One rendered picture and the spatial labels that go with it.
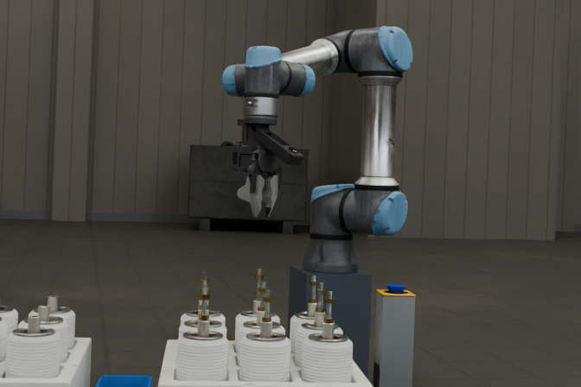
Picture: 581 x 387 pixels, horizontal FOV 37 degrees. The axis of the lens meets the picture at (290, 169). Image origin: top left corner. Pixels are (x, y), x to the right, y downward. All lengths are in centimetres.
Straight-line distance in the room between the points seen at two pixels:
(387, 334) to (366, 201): 47
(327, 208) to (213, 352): 77
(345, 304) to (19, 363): 95
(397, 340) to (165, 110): 661
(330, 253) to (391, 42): 57
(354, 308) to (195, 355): 77
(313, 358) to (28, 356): 51
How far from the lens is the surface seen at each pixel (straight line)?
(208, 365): 162
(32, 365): 165
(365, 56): 223
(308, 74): 195
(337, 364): 164
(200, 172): 734
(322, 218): 228
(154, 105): 830
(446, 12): 776
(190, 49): 838
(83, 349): 187
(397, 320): 185
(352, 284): 228
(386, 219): 219
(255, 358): 162
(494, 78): 788
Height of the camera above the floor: 57
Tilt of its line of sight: level
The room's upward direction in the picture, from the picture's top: 2 degrees clockwise
